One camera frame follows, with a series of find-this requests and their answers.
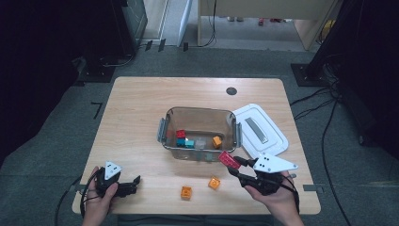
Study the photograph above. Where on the white upright panel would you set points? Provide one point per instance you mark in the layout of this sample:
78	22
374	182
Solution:
185	19

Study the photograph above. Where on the clear brown storage box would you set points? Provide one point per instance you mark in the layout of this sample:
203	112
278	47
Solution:
200	121

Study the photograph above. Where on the small red object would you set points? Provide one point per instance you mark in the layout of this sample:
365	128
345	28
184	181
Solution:
261	21

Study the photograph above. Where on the dark teal toy block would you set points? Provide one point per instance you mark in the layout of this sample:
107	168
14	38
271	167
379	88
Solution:
180	142

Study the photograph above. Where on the grey tape piece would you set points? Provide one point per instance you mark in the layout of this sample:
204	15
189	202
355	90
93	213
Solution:
78	187
313	188

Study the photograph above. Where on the orange toy block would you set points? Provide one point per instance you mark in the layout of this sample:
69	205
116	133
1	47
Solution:
217	142
214	182
186	192

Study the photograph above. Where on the dark equipment cabinet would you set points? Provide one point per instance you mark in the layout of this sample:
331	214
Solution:
135	22

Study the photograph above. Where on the person's left hand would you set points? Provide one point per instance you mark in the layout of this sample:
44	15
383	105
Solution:
95	205

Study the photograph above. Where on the black stand base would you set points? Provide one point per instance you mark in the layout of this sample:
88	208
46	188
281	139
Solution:
97	71

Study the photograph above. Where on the light wooden desk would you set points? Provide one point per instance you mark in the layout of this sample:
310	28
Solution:
266	8

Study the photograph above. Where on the dark curtain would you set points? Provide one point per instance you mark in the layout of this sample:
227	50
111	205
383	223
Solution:
376	78
31	62

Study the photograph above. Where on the long red toy block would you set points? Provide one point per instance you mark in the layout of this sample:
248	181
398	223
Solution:
229	160

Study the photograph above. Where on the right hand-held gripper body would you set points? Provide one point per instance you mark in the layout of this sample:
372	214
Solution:
271	164

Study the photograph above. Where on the black stand with base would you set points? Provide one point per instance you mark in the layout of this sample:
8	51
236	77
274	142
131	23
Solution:
306	76

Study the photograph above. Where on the white box lid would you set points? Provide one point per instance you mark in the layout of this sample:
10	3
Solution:
266	138

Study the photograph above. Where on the person's dark clothing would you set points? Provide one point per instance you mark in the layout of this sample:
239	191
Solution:
194	220

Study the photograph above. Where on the small red toy block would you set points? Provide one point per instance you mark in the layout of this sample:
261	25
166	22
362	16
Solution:
180	134

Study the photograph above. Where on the light teal toy block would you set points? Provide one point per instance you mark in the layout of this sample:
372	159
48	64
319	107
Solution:
189	144

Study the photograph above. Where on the yellow object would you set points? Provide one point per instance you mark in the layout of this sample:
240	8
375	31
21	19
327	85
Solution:
327	29

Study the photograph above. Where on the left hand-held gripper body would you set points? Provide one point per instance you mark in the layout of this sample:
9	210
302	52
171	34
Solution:
108	175

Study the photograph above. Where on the dark round table grommet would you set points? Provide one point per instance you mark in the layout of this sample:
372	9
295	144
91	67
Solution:
231	91

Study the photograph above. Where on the person's right hand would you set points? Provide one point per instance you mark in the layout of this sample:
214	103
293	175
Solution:
282	204

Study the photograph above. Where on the pale shoe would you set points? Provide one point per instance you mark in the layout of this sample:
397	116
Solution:
231	19
240	19

